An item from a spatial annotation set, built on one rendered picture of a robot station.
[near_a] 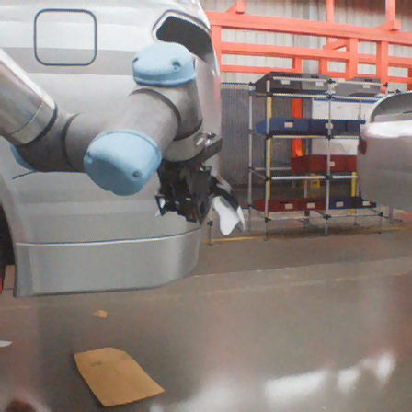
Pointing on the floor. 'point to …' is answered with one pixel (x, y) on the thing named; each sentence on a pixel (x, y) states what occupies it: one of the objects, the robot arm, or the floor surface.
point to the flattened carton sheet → (115, 376)
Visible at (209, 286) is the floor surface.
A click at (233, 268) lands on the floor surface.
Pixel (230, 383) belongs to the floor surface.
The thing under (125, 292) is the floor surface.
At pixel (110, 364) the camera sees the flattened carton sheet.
